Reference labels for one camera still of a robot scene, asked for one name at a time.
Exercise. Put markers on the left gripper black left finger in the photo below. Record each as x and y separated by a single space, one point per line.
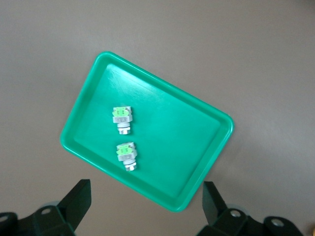
61 221

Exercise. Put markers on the green white push button switch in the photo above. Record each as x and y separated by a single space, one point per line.
121 119
126 155

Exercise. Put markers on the green plastic tray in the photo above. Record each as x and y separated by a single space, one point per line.
172 137

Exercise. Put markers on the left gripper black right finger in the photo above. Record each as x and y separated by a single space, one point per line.
226 223

